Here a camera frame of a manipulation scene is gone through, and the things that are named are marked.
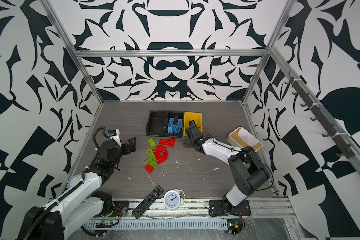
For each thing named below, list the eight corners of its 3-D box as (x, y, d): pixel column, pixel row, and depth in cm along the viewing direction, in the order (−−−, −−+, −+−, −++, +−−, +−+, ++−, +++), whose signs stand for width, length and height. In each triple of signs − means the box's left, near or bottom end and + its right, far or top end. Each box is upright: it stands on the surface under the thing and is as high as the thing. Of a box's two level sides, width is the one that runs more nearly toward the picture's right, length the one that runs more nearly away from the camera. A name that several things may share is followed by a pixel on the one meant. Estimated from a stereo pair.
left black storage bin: (147, 138, 101) (145, 131, 95) (150, 116, 113) (149, 110, 107) (165, 138, 101) (164, 131, 95) (166, 117, 113) (166, 110, 107)
